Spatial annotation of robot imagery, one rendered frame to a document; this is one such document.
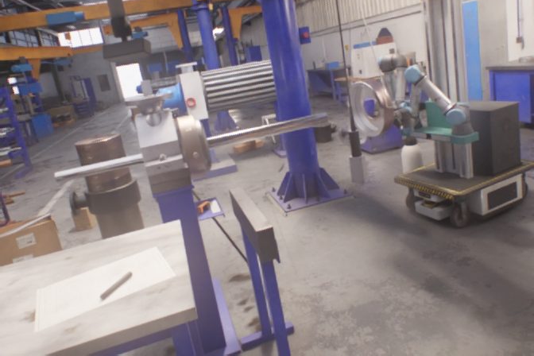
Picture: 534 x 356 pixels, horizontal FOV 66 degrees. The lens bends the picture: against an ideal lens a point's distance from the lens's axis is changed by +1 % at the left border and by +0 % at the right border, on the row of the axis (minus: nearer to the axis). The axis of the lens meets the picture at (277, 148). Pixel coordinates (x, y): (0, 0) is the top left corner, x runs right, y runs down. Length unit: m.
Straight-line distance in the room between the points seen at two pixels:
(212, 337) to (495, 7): 6.11
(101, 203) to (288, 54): 2.15
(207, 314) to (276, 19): 2.70
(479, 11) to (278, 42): 3.77
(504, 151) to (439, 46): 0.97
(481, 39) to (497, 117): 3.55
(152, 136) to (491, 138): 2.51
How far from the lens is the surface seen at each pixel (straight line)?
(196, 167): 2.29
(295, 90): 4.05
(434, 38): 3.58
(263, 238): 1.67
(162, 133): 2.22
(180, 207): 2.14
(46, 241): 4.20
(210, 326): 2.45
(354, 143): 1.83
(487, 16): 7.10
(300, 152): 4.15
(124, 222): 3.84
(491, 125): 3.53
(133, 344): 1.38
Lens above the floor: 1.53
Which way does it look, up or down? 13 degrees down
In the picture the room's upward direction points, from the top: 10 degrees counter-clockwise
